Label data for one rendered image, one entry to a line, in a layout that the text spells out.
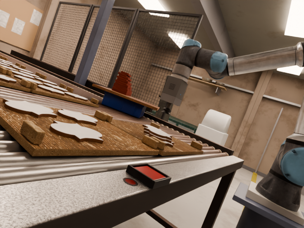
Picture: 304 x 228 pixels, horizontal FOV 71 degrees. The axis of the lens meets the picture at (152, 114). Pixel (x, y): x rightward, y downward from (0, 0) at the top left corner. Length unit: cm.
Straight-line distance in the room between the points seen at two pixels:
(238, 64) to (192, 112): 752
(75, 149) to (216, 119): 465
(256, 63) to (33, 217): 89
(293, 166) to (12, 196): 70
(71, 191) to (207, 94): 815
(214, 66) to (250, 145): 726
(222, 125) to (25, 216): 478
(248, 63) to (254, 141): 713
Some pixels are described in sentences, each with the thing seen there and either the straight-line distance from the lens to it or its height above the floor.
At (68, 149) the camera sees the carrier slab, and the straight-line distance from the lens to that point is 45.
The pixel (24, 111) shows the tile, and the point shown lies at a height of 94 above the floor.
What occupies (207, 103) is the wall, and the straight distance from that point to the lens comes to 835.
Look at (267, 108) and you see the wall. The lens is 812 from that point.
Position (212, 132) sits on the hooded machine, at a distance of 492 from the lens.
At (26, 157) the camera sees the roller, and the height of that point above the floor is 92.
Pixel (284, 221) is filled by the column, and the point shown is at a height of 87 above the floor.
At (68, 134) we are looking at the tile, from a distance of 52.
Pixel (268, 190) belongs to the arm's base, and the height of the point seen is 92.
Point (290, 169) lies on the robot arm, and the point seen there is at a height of 103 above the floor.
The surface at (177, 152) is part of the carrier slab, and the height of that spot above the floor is 93.
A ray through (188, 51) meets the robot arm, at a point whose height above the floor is 131.
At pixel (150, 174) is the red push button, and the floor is 93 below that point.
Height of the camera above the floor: 108
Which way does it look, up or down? 4 degrees down
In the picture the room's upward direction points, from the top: 21 degrees clockwise
